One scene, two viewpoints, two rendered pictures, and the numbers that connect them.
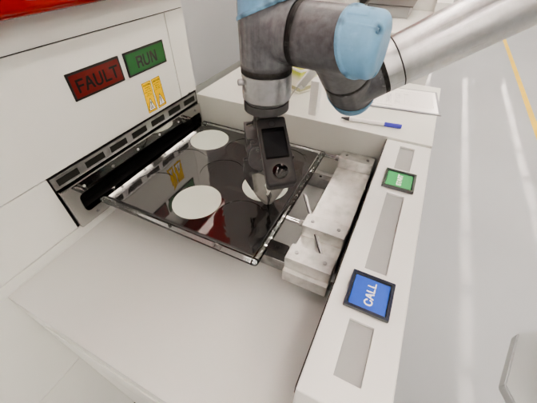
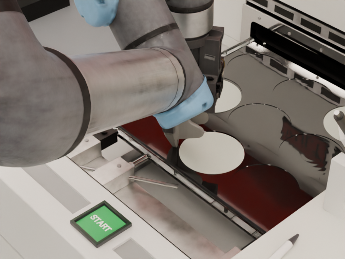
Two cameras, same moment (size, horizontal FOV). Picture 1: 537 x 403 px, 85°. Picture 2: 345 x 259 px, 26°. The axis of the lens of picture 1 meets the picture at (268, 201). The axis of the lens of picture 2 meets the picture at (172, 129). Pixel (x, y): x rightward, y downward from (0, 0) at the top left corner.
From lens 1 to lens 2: 1.17 m
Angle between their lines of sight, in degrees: 78
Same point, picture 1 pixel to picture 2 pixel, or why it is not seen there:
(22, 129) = not seen: outside the picture
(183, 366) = not seen: hidden behind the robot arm
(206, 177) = (256, 108)
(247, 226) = (149, 122)
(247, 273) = (123, 151)
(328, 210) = (143, 207)
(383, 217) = (58, 182)
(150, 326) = not seen: hidden behind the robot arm
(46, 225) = (228, 14)
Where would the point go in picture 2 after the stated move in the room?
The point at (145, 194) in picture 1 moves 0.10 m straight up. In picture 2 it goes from (244, 63) to (247, 14)
